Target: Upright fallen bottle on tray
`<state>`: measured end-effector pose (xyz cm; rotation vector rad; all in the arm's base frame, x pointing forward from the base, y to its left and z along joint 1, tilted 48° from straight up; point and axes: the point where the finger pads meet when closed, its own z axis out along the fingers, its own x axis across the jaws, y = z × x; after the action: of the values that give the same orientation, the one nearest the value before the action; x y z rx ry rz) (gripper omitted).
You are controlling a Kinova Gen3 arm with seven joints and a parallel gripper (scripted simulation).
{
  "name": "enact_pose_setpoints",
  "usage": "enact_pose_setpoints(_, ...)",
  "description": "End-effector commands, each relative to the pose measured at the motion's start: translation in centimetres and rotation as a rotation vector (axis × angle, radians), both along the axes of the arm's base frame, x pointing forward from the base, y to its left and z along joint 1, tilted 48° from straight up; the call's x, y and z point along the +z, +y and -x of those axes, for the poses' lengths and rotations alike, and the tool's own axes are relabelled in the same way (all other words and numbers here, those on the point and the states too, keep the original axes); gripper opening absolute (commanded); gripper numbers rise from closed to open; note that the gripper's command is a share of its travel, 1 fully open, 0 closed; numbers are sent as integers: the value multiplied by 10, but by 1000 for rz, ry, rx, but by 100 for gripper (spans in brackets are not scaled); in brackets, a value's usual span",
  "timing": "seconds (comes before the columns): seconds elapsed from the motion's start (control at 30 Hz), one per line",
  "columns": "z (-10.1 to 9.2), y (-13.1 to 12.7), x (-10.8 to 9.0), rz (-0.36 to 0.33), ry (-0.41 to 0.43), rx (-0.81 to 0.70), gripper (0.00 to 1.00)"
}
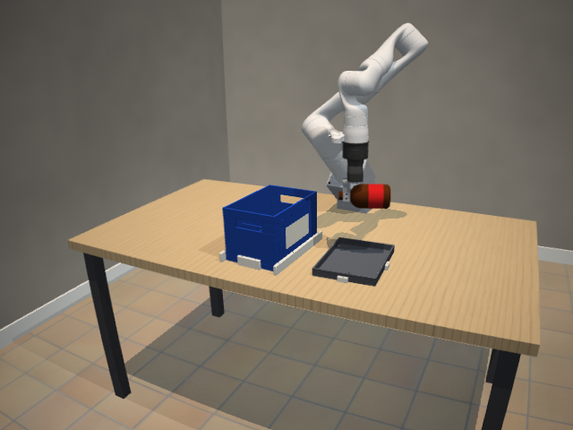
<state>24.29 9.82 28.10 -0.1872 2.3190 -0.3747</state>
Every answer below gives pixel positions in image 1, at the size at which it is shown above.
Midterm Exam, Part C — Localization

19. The brown bottle with red label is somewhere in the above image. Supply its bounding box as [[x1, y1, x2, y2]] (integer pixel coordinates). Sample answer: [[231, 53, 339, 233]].
[[350, 184, 390, 209]]

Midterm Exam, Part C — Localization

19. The blue plastic crate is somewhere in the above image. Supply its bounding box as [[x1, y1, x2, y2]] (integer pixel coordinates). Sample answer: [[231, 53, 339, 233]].
[[222, 185, 317, 271]]

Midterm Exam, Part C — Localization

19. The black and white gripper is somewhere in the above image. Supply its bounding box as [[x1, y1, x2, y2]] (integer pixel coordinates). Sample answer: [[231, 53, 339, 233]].
[[329, 125, 369, 202]]

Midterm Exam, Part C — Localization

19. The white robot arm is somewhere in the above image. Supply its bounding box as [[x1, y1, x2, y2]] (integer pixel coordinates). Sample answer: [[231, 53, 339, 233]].
[[302, 23, 428, 183]]

